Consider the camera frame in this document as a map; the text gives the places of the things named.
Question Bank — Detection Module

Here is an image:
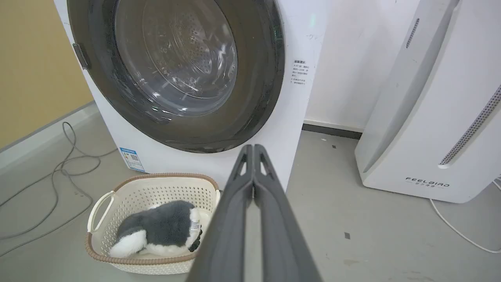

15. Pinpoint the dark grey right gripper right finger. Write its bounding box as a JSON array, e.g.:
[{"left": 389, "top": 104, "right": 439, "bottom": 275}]
[{"left": 254, "top": 144, "right": 322, "bottom": 282}]

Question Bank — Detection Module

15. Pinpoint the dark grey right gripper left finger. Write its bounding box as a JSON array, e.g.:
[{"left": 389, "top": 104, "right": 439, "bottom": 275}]
[{"left": 186, "top": 144, "right": 255, "bottom": 282}]

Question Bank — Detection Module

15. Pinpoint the white front-load washing machine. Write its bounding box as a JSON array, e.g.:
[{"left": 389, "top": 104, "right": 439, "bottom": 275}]
[{"left": 54, "top": 0, "right": 328, "bottom": 192}]

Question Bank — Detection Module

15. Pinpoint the dark round washing machine door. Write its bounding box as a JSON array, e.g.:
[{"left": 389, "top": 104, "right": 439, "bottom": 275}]
[{"left": 67, "top": 0, "right": 285, "bottom": 154}]

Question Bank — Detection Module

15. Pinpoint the grey and white plush toy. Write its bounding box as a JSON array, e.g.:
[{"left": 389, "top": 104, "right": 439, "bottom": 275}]
[{"left": 108, "top": 201, "right": 203, "bottom": 259}]

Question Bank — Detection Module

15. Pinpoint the cream plastic laundry basket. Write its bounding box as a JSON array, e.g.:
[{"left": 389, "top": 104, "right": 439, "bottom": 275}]
[{"left": 85, "top": 173, "right": 221, "bottom": 275}]

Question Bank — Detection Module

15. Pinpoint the blue energy label sticker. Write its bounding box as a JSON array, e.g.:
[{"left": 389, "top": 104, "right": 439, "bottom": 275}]
[{"left": 119, "top": 147, "right": 145, "bottom": 173}]

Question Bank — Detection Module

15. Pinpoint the white air purifier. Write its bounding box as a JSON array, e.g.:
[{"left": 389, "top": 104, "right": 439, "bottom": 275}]
[{"left": 355, "top": 0, "right": 501, "bottom": 204}]

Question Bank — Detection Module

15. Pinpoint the white power cable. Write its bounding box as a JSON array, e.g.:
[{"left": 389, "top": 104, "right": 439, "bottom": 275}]
[{"left": 429, "top": 177, "right": 501, "bottom": 254}]

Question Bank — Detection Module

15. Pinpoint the grey floor cable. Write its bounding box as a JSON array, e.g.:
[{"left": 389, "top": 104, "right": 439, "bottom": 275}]
[{"left": 0, "top": 121, "right": 118, "bottom": 258}]

